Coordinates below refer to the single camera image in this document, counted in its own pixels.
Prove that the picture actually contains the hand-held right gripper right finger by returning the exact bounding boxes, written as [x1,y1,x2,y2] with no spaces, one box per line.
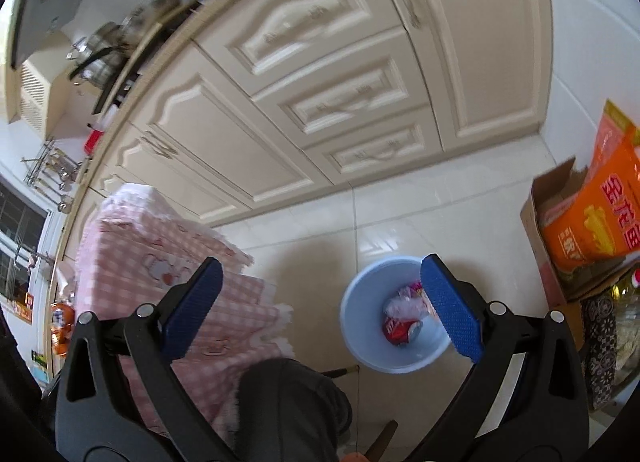
[400,253,590,462]

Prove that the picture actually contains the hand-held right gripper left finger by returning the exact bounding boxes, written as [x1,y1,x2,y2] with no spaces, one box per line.
[54,256,236,462]

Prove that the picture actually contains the light blue plastic bin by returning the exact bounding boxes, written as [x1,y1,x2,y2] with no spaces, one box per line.
[340,256,453,375]

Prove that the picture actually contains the crumpled white plastic wrapper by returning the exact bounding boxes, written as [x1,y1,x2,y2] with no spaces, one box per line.
[384,287,431,323]

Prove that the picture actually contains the crushed red drink can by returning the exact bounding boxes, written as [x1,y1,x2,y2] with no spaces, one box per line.
[382,318,424,347]

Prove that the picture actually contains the pink checked tablecloth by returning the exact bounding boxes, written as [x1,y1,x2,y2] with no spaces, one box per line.
[75,183,296,448]

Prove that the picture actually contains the brown cardboard box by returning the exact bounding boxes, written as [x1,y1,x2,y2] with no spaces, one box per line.
[520,157,640,303]

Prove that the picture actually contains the orange label bottle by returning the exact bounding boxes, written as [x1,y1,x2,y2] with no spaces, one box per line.
[50,299,77,358]

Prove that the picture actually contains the person's leg in dark trousers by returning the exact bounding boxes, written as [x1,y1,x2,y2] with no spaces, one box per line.
[235,358,353,462]

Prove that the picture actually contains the cream cabinet door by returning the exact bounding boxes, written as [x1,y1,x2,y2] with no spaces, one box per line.
[127,44,321,205]
[107,124,253,223]
[362,0,553,153]

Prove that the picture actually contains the dark patterned cloth bag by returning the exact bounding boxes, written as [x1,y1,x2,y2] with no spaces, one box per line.
[580,292,622,410]

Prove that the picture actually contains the orange printed bag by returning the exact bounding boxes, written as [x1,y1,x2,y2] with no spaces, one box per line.
[542,99,640,273]

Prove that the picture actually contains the orange boxes at window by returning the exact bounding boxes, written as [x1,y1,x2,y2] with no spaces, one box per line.
[12,292,37,326]

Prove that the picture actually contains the small cream cabinet drawer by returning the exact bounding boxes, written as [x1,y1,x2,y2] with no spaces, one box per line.
[302,104,446,187]

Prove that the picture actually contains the cream kitchen base cabinet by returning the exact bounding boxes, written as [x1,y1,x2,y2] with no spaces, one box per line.
[52,0,553,263]

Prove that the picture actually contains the kitchen window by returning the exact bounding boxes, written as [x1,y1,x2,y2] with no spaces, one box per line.
[0,177,52,323]

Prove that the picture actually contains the steel utensil rack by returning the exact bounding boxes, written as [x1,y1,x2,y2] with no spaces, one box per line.
[21,139,87,213]

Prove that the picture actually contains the red box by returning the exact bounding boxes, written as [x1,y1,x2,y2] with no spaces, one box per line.
[84,129,107,155]

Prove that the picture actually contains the medium cream cabinet drawer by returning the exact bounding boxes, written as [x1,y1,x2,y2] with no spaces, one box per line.
[250,34,432,147]

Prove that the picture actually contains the black gas stove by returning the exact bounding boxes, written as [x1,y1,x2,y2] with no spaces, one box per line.
[92,0,206,115]

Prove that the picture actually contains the steel stockpot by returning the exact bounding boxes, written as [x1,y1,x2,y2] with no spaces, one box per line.
[70,22,128,85]

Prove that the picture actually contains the large cream cabinet drawer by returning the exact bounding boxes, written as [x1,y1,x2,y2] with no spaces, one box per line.
[192,0,407,95]

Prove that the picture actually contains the steel pan with lid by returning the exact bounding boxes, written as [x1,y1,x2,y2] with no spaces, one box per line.
[122,0,182,38]

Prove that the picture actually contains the black handled frying pan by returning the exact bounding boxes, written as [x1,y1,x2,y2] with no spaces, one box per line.
[67,44,131,82]

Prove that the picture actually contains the cream wall cabinet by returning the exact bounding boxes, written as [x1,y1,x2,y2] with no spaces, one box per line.
[7,59,76,140]

